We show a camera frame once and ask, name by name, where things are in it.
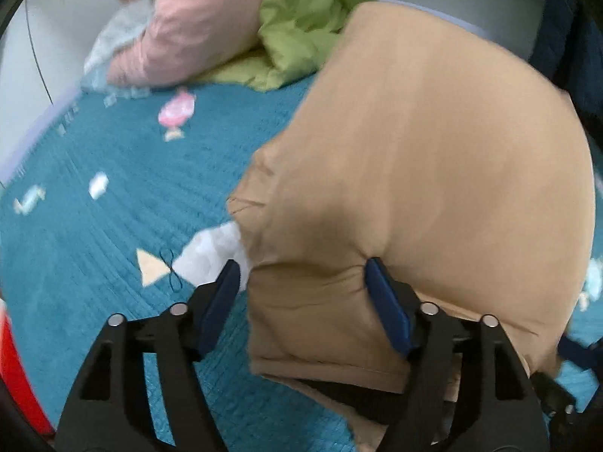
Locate pink quilt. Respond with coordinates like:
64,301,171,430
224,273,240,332
96,0,271,88

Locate thin black wall cable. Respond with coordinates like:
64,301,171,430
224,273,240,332
26,0,54,104

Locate teal candy print bed sheet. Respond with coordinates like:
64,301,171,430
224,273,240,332
0,75,603,452

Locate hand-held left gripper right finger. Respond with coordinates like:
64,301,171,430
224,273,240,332
365,257,551,452

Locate pale blue cloth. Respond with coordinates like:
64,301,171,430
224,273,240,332
84,2,156,90

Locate navy and yellow puffer jacket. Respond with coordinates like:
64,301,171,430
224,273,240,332
530,0,603,151

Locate black hair tie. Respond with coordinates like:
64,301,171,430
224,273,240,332
159,247,185,293

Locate red object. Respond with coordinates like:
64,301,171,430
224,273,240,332
0,301,55,436

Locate tan quilted jacket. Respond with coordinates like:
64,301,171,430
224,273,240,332
226,1,595,452

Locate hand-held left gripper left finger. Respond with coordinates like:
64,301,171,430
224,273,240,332
55,259,242,452

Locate green quilt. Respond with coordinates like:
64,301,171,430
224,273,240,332
195,0,380,92

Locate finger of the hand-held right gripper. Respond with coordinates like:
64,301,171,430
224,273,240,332
558,334,599,373

